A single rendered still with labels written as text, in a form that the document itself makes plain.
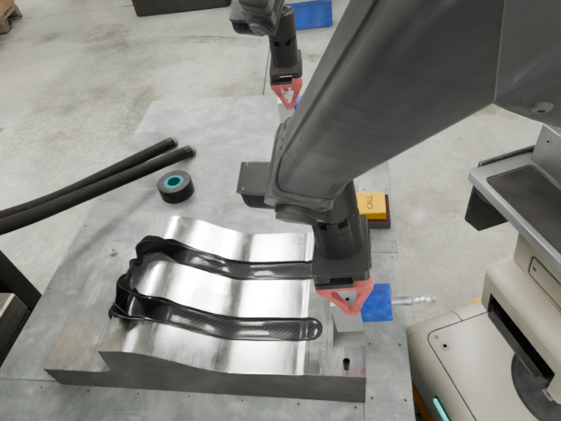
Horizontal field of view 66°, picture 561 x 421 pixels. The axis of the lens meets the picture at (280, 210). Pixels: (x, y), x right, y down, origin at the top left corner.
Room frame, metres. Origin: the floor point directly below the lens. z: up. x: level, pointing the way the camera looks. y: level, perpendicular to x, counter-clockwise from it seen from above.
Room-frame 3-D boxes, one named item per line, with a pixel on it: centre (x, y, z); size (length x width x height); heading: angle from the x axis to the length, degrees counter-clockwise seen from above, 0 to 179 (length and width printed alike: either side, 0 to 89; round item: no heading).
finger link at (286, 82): (0.84, -0.06, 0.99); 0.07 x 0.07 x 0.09; 81
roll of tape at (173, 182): (0.79, 0.23, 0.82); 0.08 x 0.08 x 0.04
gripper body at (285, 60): (0.86, -0.07, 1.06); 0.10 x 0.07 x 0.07; 171
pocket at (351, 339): (0.31, -0.07, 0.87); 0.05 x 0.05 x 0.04; 77
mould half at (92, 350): (0.42, 0.14, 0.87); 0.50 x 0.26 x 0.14; 77
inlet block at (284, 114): (0.85, -0.10, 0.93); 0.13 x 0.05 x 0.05; 81
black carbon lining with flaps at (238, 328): (0.41, 0.13, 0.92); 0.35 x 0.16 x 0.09; 77
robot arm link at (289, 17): (0.86, -0.06, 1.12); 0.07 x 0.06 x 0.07; 55
